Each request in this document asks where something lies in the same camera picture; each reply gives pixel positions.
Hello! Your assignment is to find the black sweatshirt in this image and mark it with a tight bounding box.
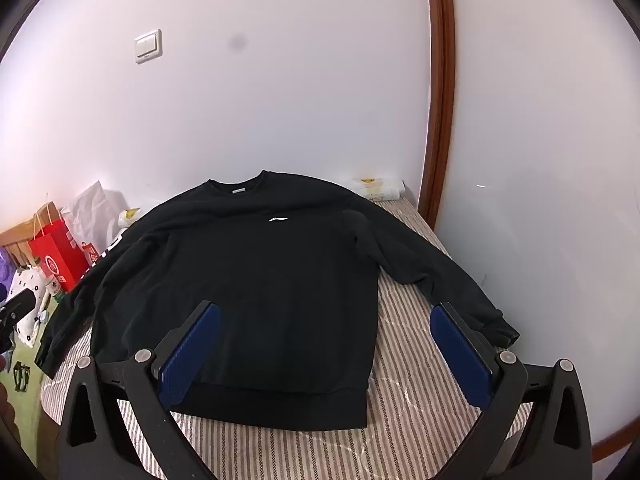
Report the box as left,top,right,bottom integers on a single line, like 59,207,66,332
35,170,521,432

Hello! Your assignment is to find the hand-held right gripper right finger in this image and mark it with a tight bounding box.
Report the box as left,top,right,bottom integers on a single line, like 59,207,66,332
430,302,593,480

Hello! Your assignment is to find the white plastic bag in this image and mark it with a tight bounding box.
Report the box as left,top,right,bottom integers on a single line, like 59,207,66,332
61,181,127,256

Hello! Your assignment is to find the white black-spotted cloth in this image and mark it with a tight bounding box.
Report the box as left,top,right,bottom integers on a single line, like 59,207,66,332
10,266,57,348

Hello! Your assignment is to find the white wall light switch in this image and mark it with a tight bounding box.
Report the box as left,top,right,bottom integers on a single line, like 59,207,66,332
134,29,164,65

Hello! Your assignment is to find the brown wooden door frame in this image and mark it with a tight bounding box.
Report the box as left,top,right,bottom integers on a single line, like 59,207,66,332
417,0,458,228

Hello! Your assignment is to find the roll of fruit-print plastic film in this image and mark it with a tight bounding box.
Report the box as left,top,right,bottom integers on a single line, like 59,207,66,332
117,175,407,226

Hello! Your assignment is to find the striped bed sheet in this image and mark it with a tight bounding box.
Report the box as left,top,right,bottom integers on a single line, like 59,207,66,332
40,197,533,480

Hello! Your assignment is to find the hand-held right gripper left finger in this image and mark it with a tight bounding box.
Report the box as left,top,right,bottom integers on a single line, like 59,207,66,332
57,301,221,480

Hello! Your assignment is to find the purple cloth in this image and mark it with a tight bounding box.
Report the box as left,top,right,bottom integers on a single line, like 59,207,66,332
0,247,16,306

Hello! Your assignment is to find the green blanket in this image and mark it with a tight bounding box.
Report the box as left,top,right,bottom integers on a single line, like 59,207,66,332
0,290,68,466

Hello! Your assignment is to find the person's left hand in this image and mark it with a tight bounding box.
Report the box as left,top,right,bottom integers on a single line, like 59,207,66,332
0,382,20,443

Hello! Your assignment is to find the wooden headboard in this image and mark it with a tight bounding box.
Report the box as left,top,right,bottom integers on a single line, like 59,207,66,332
0,220,51,268

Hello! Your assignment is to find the red paper bag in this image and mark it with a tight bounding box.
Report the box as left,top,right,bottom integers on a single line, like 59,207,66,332
28,202,96,293

